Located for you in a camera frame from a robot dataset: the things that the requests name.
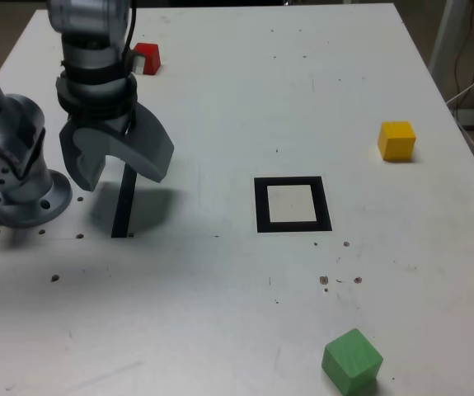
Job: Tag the black tape square outline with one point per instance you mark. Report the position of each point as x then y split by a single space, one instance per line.
261 206

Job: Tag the green cube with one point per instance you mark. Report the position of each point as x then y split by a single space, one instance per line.
352 361

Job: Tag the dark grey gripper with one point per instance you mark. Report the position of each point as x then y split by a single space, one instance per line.
104 124

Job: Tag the red cube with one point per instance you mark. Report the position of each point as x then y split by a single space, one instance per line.
151 57

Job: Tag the white post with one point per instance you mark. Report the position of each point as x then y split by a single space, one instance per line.
447 33

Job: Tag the black tape strip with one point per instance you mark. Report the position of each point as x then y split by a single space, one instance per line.
121 214

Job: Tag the yellow cube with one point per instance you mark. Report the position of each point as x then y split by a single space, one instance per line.
396 140

